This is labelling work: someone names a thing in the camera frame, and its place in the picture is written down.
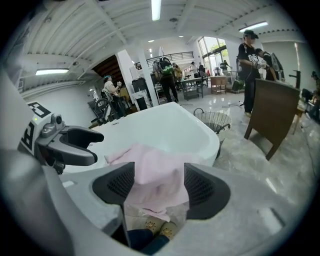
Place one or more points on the dark wooden vanity cabinet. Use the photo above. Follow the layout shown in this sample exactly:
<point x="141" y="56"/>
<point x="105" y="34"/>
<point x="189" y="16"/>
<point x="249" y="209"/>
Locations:
<point x="272" y="112"/>

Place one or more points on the black mezzanine railing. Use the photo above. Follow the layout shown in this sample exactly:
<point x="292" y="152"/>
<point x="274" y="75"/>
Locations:
<point x="175" y="53"/>

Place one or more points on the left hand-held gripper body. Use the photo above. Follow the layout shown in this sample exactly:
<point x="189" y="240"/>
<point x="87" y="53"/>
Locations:
<point x="30" y="130"/>

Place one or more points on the light wooden table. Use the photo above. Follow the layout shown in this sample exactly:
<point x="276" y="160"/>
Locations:
<point x="218" y="80"/>

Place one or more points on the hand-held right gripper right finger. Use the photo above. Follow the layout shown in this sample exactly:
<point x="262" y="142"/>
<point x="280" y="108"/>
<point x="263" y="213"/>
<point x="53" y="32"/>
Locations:
<point x="232" y="220"/>

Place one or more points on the light wooden stool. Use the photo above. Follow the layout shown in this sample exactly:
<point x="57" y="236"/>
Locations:
<point x="302" y="112"/>

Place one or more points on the person's dark jeans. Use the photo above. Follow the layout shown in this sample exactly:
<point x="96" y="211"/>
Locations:
<point x="140" y="240"/>

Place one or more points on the white bathtub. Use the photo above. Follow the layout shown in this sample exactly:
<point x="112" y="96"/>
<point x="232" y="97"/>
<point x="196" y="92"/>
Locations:
<point x="162" y="125"/>

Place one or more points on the black basin faucet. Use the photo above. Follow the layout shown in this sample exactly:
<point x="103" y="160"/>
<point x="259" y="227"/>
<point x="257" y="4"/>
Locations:
<point x="297" y="80"/>

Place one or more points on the marble pattern cabinet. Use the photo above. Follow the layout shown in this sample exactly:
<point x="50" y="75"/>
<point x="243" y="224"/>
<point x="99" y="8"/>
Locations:
<point x="142" y="100"/>

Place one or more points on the fluorescent ceiling light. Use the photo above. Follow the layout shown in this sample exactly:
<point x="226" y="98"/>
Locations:
<point x="156" y="10"/>
<point x="253" y="26"/>
<point x="51" y="72"/>

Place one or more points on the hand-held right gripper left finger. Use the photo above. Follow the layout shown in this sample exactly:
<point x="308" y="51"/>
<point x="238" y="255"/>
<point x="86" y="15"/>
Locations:
<point x="82" y="200"/>

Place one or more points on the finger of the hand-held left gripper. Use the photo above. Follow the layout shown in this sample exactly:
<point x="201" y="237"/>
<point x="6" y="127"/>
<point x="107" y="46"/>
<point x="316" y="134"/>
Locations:
<point x="95" y="137"/>
<point x="75" y="157"/>

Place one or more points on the person's yellow shoe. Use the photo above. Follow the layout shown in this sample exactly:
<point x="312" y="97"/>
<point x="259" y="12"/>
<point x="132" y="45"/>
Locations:
<point x="169" y="230"/>
<point x="152" y="223"/>

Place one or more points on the metal frame table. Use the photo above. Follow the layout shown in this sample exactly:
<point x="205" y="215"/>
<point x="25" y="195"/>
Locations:
<point x="191" y="81"/>

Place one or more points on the pink cloth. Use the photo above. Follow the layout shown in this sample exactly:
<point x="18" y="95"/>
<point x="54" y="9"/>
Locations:
<point x="155" y="165"/>

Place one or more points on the wooden staircase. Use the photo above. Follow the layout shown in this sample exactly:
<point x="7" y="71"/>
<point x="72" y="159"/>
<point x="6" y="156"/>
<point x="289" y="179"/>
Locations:
<point x="107" y="67"/>

